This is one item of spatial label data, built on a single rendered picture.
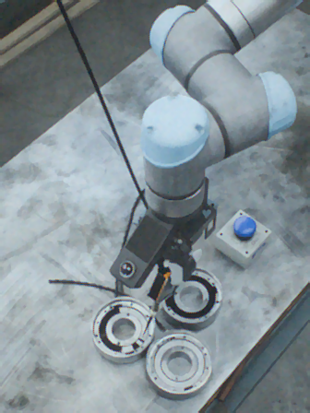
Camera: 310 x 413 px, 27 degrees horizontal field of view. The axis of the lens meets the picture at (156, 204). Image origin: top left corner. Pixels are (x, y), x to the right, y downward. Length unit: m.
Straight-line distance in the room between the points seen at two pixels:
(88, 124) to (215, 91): 0.61
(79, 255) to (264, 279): 0.33
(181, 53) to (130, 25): 1.96
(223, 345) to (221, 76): 0.49
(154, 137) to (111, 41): 2.03
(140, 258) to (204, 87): 0.24
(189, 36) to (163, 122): 0.16
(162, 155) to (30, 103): 1.84
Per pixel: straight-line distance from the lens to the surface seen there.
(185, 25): 0.86
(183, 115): 0.73
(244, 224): 1.13
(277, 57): 1.51
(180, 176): 0.75
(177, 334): 1.09
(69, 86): 2.57
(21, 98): 2.57
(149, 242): 0.87
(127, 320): 1.11
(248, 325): 1.13
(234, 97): 0.78
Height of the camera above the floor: 1.83
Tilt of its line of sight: 56 degrees down
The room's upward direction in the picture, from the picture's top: 3 degrees counter-clockwise
